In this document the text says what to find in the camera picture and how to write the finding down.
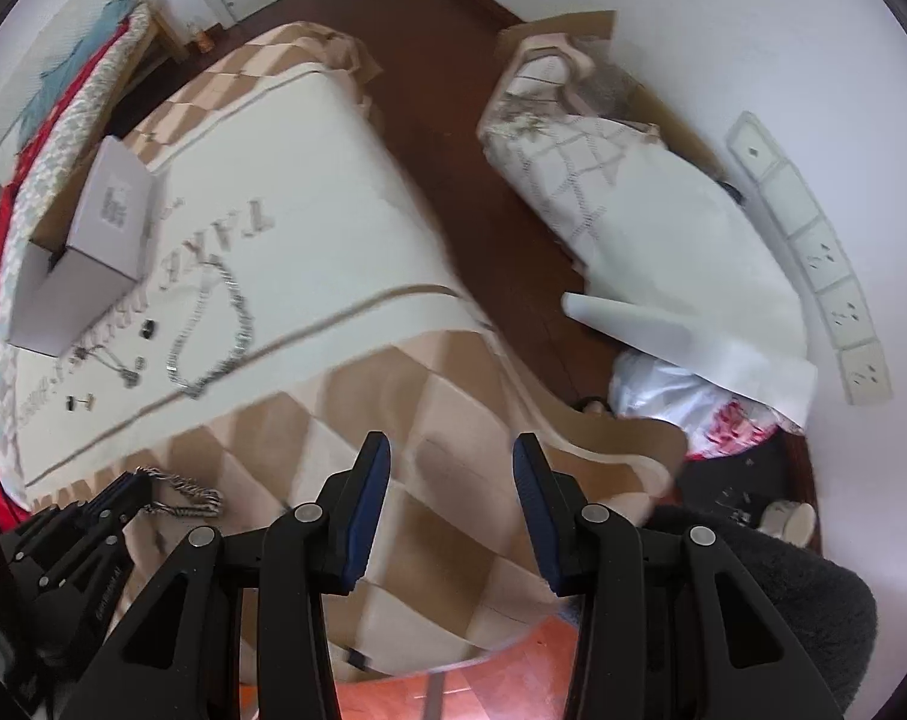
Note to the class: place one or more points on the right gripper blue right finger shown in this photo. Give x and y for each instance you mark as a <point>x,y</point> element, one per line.
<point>551,504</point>

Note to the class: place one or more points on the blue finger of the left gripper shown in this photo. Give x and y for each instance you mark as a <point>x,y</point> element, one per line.
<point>118,503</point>

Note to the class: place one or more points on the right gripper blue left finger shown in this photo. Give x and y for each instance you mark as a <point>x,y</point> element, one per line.
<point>353,501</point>

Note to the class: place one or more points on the white red plastic bag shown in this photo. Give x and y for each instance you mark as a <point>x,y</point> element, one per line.
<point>716,423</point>

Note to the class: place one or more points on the open white cardboard box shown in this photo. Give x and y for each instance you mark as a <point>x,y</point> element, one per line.
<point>86,252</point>

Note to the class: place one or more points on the diamond pattern table cloth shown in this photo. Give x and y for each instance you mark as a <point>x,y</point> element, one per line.
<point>298,296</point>

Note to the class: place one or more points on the white ceramic cup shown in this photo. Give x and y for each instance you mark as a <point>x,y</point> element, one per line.
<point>790,521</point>

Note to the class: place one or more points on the black fuzzy sleeve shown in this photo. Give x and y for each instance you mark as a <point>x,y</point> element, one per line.
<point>830,610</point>

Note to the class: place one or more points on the checkered mattress sheet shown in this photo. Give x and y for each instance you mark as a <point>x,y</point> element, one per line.
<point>42,172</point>

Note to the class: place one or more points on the white power strip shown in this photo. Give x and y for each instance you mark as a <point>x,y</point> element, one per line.
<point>822,260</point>

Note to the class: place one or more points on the light blue quilt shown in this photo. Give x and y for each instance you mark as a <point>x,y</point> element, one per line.
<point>31,86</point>

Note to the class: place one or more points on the small orange bottle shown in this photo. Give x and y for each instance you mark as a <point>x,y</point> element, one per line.
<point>202,42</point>

